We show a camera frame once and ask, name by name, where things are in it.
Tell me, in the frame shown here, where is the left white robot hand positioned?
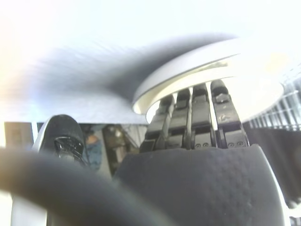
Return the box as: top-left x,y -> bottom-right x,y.
0,80 -> 292,226

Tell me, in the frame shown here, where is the chrome wire dish rack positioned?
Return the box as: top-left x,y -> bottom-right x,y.
246,68 -> 301,132

